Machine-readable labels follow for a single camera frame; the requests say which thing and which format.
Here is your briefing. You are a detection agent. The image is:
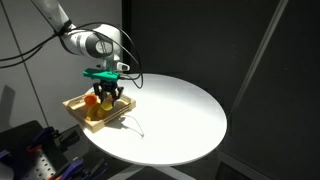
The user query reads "purple clamp lower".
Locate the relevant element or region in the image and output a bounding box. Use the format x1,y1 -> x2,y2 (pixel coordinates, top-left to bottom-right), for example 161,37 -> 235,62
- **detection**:
47,159 -> 84,180

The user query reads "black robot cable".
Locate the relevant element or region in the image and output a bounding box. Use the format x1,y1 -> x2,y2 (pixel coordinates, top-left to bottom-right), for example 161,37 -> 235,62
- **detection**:
0,21 -> 144,90

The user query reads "perforated metal plate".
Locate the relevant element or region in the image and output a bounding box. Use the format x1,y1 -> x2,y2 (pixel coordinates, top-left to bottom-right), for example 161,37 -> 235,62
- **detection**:
22,150 -> 56,180

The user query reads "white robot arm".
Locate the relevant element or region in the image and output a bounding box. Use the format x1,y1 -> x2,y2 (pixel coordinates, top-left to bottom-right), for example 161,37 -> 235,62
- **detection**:
31,0 -> 130,106

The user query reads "wooden slatted tray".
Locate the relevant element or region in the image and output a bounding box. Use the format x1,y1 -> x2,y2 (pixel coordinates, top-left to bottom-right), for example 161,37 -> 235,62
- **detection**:
63,94 -> 136,133

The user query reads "yellow round toy fruit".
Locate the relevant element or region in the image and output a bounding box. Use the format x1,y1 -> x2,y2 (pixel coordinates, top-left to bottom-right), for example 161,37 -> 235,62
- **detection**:
101,99 -> 113,111

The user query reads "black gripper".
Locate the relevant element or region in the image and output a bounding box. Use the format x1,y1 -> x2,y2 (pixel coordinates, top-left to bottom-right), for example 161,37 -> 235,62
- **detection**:
93,80 -> 124,105

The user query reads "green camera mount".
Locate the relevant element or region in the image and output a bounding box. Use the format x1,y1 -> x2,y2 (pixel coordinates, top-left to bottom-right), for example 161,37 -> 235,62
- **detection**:
83,68 -> 120,82

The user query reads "purple clamp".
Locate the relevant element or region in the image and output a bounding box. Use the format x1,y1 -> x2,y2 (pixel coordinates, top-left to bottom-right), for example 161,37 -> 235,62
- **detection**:
47,159 -> 84,180
27,126 -> 59,152

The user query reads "yellow toy banana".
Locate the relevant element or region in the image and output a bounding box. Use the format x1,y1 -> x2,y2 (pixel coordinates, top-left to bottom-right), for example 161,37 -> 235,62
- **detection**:
86,103 -> 100,121

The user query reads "purple clamp upper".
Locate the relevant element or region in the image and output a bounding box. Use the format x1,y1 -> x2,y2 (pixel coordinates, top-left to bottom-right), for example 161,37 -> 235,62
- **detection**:
27,126 -> 59,152

